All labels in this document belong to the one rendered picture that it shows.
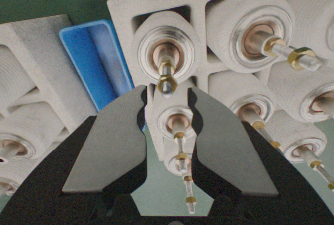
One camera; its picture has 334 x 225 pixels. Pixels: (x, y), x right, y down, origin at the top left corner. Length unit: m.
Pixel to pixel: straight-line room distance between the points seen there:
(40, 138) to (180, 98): 0.28
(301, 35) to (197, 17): 0.15
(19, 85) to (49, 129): 0.10
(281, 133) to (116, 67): 0.45
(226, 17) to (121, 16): 0.15
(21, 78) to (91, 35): 0.20
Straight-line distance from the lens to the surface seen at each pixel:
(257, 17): 0.23
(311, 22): 0.29
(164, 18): 0.21
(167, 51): 0.20
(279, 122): 0.41
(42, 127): 0.40
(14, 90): 0.38
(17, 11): 0.59
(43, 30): 0.42
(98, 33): 0.49
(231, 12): 0.23
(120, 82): 0.52
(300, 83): 0.33
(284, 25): 0.25
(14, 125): 0.40
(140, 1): 0.28
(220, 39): 0.22
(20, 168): 0.54
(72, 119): 0.42
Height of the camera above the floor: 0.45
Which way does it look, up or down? 57 degrees down
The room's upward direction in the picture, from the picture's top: 179 degrees clockwise
